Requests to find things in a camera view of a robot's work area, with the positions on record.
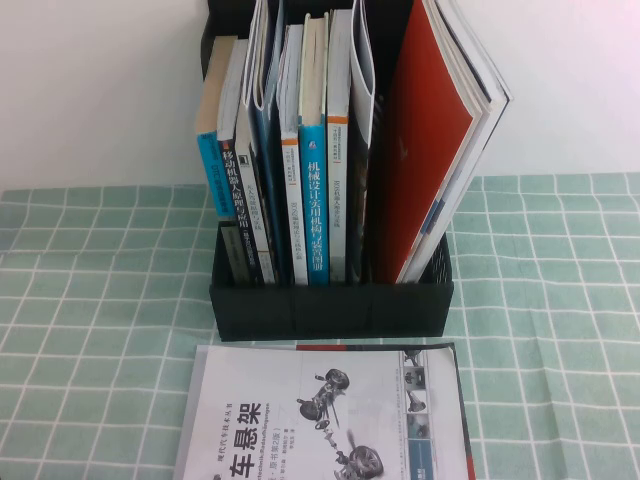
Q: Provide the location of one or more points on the cyan spine book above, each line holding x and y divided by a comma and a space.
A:
212, 170

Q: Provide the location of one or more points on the dark grey spine book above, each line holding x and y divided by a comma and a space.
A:
235, 255

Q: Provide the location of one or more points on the blue cover magazine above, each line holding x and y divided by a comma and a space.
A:
265, 150

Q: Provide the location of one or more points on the blue spine mechanical design book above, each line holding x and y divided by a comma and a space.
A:
315, 200

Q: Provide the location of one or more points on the black mesh book holder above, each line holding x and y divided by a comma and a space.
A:
330, 310

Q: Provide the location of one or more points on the red cover magazine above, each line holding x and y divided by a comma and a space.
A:
420, 150

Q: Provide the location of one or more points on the black spine robot book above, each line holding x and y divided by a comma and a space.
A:
231, 175

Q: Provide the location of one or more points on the white car suspension book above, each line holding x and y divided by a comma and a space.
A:
280, 390

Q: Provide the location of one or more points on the green checked tablecloth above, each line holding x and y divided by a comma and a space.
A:
550, 300

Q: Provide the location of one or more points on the grey spine thin book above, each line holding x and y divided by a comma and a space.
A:
254, 205

